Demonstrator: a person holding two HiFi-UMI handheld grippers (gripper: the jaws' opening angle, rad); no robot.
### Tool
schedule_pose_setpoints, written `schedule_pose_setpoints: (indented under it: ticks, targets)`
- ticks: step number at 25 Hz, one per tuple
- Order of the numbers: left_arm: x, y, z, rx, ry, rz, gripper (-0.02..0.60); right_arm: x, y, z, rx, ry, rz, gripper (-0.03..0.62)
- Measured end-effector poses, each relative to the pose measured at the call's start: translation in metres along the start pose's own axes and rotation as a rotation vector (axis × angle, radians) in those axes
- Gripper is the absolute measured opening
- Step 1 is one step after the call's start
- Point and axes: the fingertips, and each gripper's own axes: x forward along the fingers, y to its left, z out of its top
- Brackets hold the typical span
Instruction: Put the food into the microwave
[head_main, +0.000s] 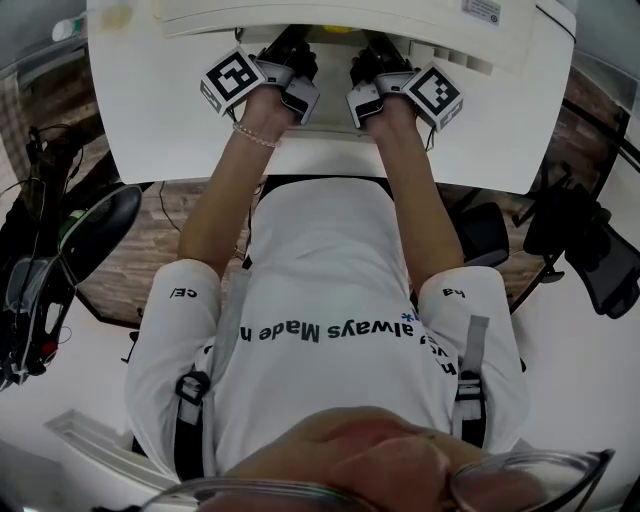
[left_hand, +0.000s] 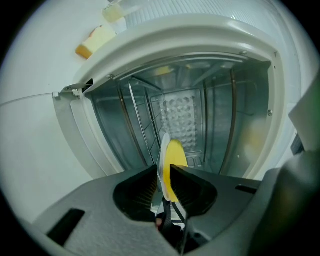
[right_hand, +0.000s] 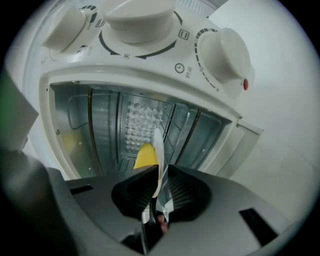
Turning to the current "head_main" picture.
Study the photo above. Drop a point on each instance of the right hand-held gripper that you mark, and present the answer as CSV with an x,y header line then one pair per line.
x,y
434,95

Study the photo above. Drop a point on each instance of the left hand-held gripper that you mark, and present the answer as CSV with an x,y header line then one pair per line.
x,y
234,77

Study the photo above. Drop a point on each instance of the yellow food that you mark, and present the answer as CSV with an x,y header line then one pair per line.
x,y
336,29

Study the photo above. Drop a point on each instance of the white microwave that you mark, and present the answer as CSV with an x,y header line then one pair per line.
x,y
350,12

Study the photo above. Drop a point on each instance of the person's right forearm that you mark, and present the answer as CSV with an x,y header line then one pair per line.
x,y
417,200

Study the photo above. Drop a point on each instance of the person's left forearm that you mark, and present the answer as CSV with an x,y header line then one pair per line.
x,y
225,200

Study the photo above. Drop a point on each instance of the black stool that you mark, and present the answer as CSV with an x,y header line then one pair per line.
x,y
482,235

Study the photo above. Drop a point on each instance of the white printed t-shirt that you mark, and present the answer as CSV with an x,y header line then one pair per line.
x,y
325,280

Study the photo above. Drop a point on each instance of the clear plastic bottle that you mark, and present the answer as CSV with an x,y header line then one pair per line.
x,y
67,29

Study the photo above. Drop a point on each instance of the black chair seat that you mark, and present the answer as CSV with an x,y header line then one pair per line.
x,y
102,225

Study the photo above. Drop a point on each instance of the black mesh office chair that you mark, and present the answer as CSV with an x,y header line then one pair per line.
x,y
585,245

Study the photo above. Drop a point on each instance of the person's face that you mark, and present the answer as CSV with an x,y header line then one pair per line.
x,y
360,460

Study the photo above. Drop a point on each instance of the clear-rimmed glasses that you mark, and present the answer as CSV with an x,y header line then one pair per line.
x,y
525,470

